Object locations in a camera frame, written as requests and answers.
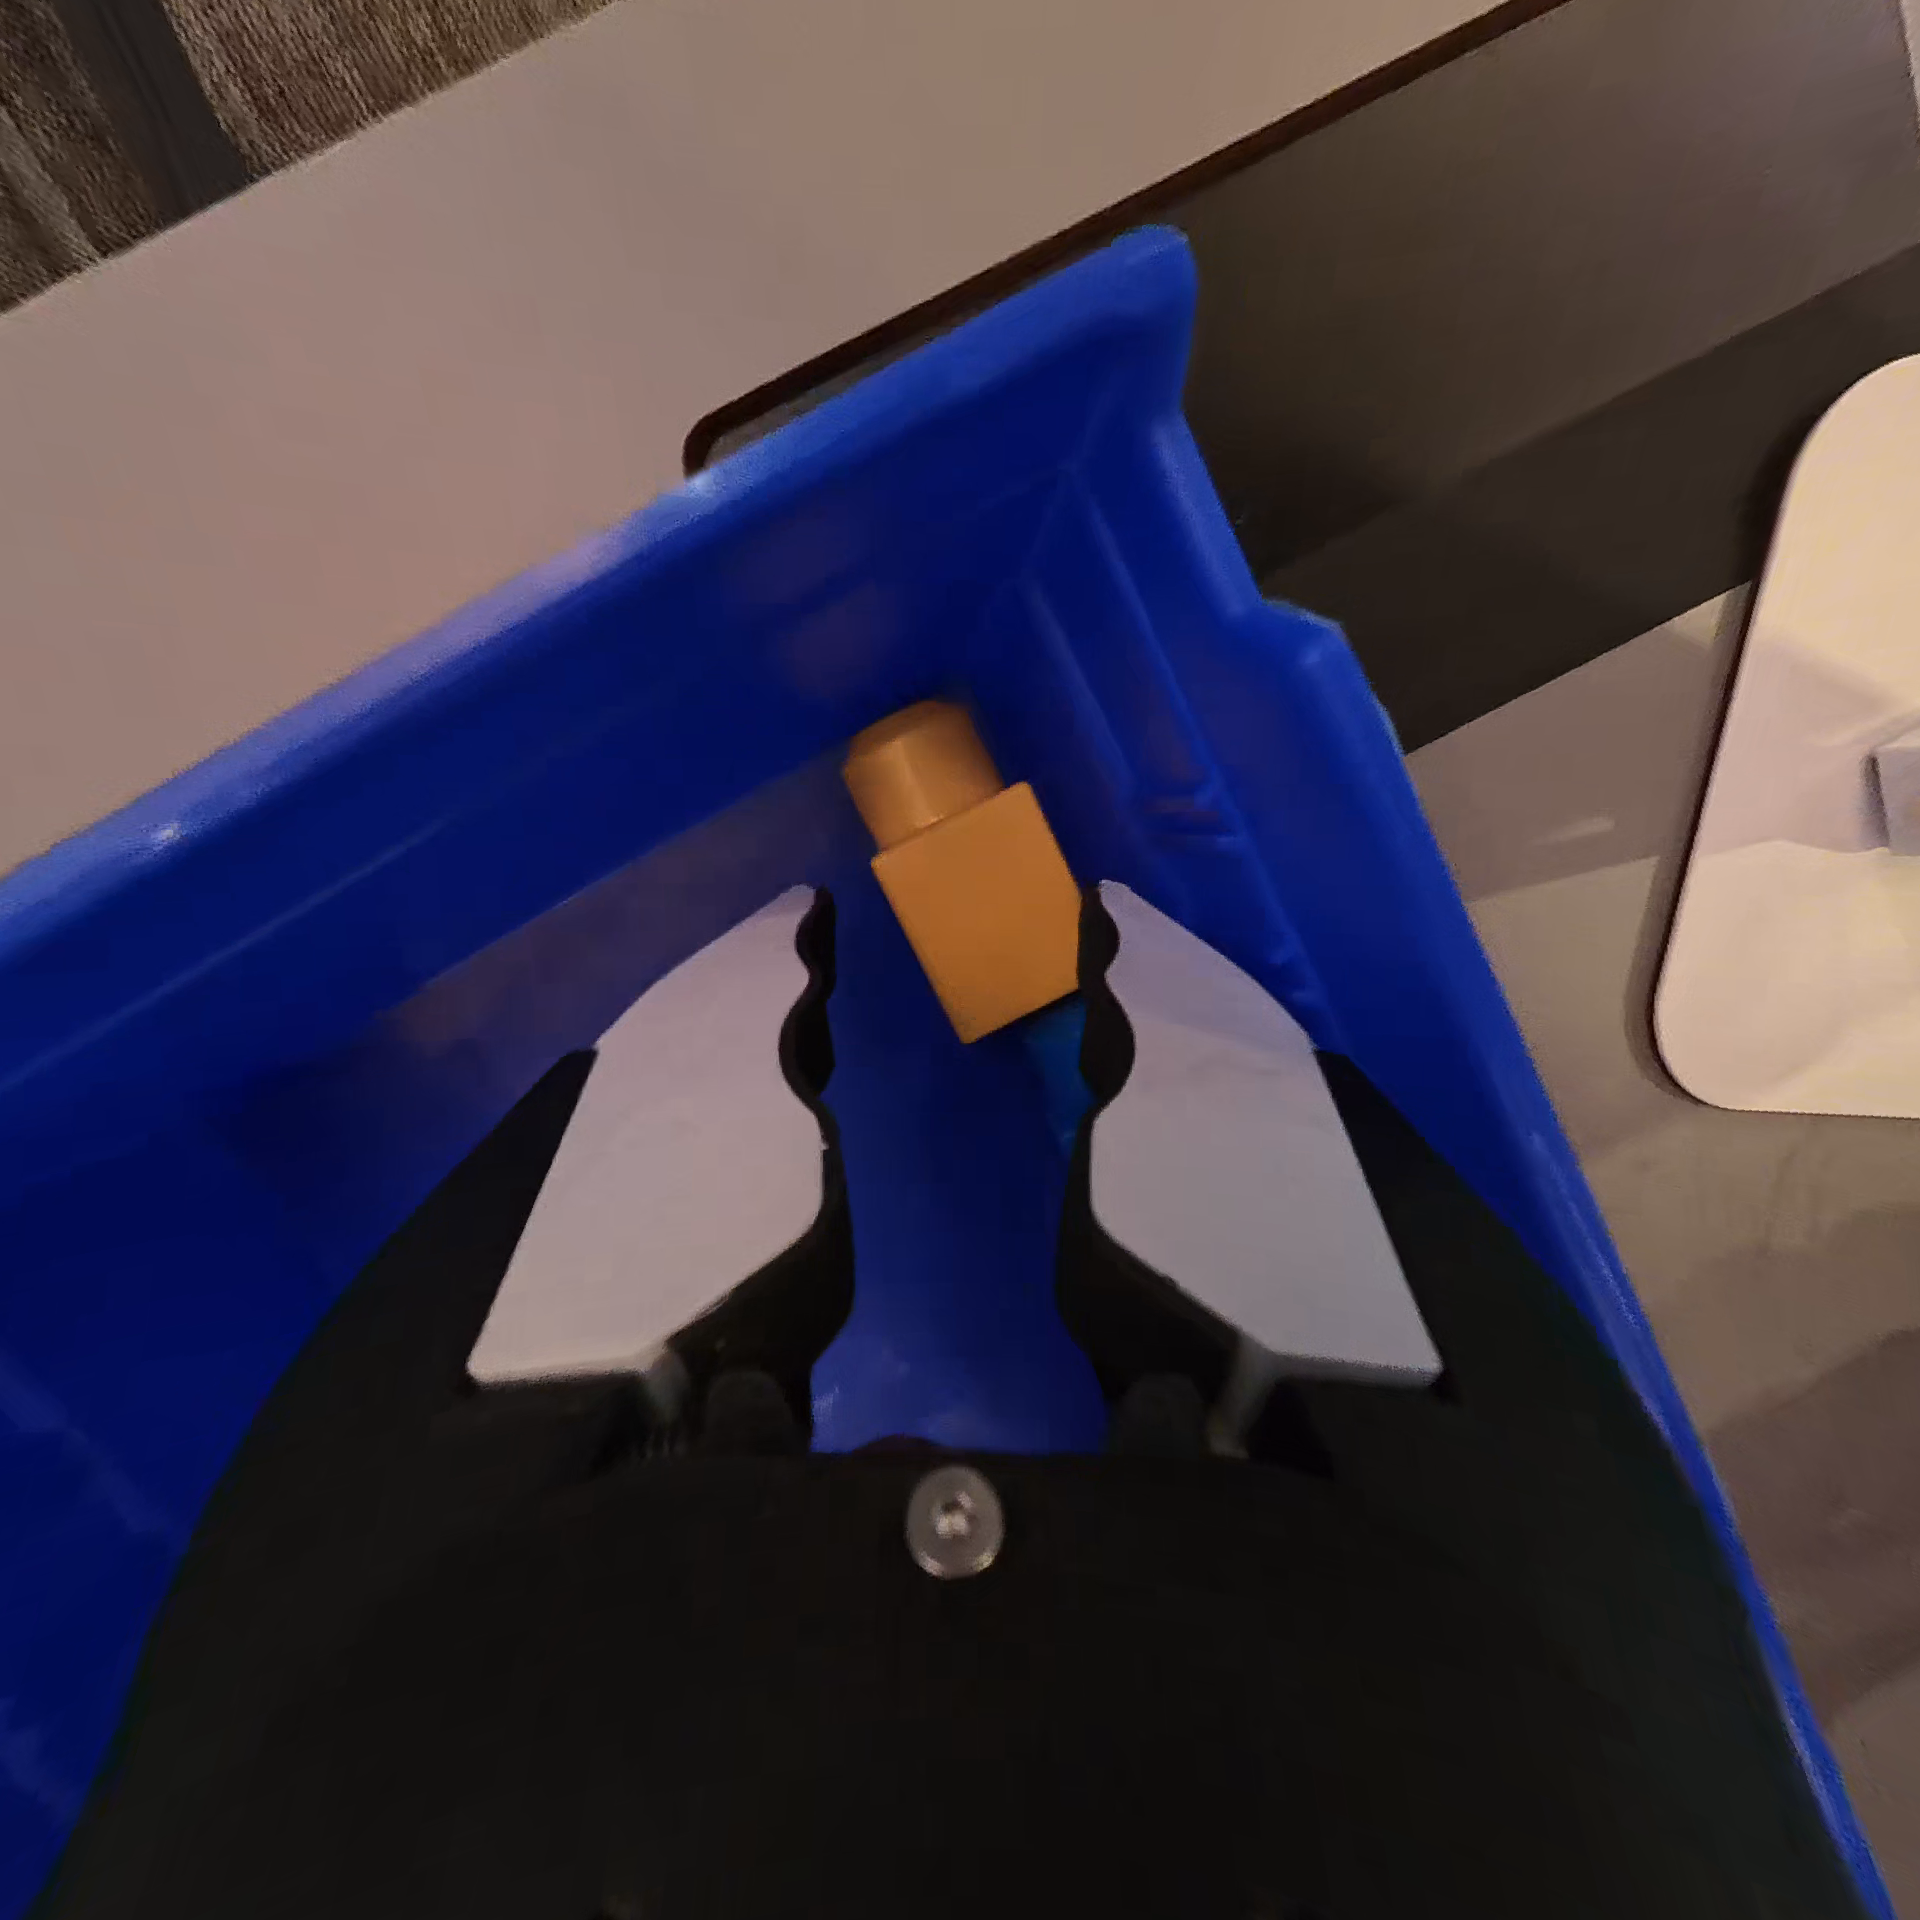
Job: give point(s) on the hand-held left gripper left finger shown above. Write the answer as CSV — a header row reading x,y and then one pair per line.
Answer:
x,y
659,1169

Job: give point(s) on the blue plastic bin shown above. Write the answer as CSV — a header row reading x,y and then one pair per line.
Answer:
x,y
450,750

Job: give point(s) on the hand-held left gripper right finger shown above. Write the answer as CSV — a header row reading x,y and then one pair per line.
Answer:
x,y
1244,1169

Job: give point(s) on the yellow building block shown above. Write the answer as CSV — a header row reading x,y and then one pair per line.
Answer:
x,y
978,913

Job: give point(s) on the grey desk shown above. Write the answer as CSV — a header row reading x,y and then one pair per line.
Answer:
x,y
375,375

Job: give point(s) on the white document stand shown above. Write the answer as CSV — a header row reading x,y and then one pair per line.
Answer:
x,y
1815,839

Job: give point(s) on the blue building block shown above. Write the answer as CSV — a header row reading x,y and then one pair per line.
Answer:
x,y
1060,1073

